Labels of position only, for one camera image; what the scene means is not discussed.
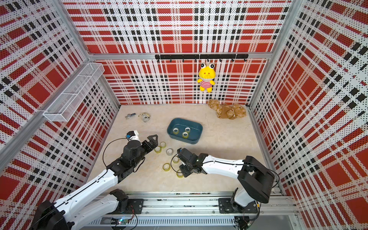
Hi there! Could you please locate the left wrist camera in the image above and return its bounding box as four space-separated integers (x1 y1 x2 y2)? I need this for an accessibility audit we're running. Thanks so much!
126 130 140 141

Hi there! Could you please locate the yellow frog plush toy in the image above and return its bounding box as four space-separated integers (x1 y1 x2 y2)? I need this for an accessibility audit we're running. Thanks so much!
197 63 216 93

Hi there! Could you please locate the brown plush bear toy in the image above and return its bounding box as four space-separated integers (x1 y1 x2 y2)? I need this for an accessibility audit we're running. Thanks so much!
208 99 246 120

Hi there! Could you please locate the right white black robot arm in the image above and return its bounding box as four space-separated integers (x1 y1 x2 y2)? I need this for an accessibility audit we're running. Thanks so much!
177 148 277 207

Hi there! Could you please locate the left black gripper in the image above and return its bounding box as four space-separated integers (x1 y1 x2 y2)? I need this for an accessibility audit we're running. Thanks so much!
132 134 158 168

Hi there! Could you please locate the small green circuit board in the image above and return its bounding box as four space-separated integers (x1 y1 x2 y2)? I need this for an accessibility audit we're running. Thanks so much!
111 218 130 226

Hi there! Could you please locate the black hook rail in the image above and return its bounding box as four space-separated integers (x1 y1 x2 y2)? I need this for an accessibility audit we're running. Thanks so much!
155 54 249 60

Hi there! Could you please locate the small metal blue keychain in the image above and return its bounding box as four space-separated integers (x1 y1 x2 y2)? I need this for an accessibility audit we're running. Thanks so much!
125 113 136 119

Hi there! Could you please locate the teal plastic storage box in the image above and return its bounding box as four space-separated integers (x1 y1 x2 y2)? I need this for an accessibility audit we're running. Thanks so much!
167 118 203 145

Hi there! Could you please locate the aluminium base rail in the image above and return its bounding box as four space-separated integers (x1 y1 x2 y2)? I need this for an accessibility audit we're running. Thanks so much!
86 191 304 230

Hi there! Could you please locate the yellow tape roll bottom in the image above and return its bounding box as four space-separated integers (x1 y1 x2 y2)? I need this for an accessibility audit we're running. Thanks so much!
176 171 184 178

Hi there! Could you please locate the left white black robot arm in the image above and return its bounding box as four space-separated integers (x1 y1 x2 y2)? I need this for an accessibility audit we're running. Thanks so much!
30 131 159 230

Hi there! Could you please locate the white wire mesh basket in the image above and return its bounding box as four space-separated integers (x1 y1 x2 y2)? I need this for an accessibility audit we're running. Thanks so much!
43 62 104 122

